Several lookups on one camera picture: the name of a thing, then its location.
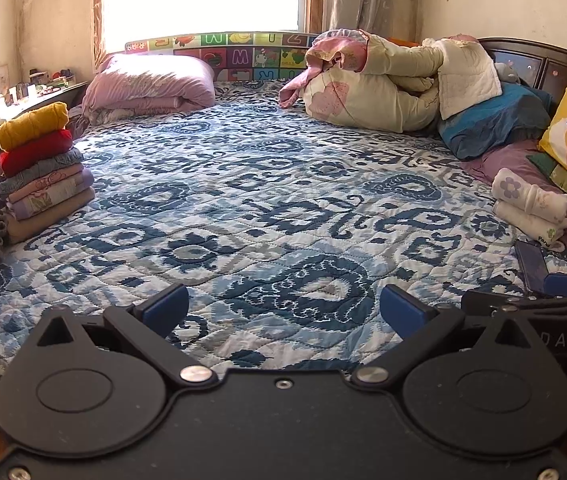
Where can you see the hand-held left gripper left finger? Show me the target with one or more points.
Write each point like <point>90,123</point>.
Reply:
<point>163,306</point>

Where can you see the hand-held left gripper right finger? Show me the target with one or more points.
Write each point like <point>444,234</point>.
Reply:
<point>403,310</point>

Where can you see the white floral garment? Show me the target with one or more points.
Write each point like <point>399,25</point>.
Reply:
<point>528,192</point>

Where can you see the stack of folded clothes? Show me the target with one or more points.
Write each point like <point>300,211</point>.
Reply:
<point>43,170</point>

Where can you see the folded white garment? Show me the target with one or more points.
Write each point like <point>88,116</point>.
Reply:
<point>526,225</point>

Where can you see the green cloth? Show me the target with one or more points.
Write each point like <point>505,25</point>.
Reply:
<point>561,175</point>

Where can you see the blue pillow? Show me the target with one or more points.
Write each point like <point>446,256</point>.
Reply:
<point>493,120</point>

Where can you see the blue patterned bedspread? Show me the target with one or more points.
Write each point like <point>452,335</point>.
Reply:
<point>263,185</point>

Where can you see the grey plush toy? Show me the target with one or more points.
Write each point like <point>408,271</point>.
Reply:
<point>508,72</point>

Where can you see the white quilted pad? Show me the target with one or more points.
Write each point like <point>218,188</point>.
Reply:
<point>468,77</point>

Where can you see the dark wooden headboard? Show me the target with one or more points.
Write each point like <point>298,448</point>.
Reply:
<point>538,62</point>

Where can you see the cream floral comforter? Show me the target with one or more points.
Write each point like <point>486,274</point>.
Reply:
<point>378,90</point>

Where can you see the folded pink quilt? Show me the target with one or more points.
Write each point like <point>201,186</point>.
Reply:
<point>148,85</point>

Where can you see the cluttered side desk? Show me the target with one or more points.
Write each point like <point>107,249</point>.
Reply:
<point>28,102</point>

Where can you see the colourful alphabet foam mat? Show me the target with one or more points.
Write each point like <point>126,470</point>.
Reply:
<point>233,50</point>

